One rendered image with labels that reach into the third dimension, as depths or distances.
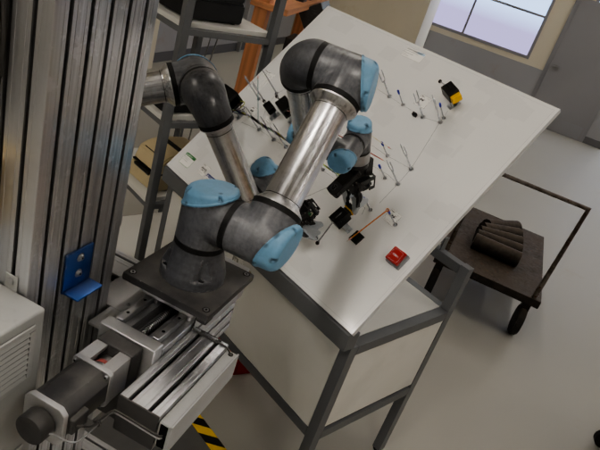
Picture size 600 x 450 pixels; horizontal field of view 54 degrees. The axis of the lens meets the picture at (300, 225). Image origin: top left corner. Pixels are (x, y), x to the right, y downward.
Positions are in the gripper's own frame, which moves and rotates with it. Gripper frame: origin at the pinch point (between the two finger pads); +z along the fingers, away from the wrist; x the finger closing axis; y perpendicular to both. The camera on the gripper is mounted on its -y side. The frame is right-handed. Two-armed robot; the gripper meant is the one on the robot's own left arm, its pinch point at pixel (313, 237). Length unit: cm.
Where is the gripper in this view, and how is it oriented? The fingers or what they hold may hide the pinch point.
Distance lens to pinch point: 200.3
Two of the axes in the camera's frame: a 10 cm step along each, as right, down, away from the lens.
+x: 2.5, -7.4, 6.3
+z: 5.3, 6.4, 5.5
